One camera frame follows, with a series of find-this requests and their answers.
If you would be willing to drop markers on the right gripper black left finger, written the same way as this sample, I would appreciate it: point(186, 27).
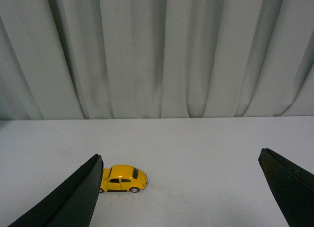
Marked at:
point(72, 203)

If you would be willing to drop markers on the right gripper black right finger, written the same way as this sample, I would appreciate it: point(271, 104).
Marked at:
point(291, 186)

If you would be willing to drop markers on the grey pleated curtain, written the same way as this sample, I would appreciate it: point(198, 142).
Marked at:
point(128, 59)

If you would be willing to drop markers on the yellow beetle toy car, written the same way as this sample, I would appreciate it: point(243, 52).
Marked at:
point(123, 178)

